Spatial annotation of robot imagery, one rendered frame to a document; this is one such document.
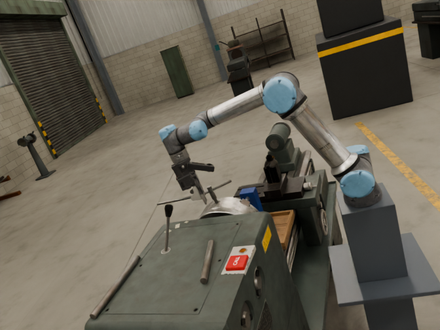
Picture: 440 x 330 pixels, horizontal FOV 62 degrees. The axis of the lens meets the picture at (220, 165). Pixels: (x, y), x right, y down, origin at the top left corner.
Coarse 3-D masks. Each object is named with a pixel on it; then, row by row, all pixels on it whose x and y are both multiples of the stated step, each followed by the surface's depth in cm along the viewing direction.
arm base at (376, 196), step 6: (378, 186) 148; (372, 192) 144; (378, 192) 146; (348, 198) 149; (354, 198) 147; (360, 198) 145; (366, 198) 144; (372, 198) 144; (378, 198) 145; (348, 204) 150; (354, 204) 147; (360, 204) 146; (366, 204) 145; (372, 204) 145
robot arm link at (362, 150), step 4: (348, 148) 146; (352, 148) 145; (356, 148) 143; (360, 148) 141; (364, 148) 140; (352, 152) 140; (356, 152) 139; (360, 152) 139; (364, 152) 140; (368, 152) 141; (360, 156) 138; (364, 156) 139; (368, 156) 141; (368, 160) 138
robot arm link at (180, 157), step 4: (180, 152) 149; (184, 152) 150; (172, 156) 150; (176, 156) 150; (180, 156) 150; (184, 156) 150; (188, 156) 152; (172, 160) 152; (176, 160) 150; (180, 160) 150; (184, 160) 151
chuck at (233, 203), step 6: (222, 198) 163; (228, 198) 161; (234, 198) 161; (210, 204) 163; (222, 204) 158; (228, 204) 157; (234, 204) 157; (240, 204) 158; (204, 210) 162; (240, 210) 154; (246, 210) 156; (252, 210) 158
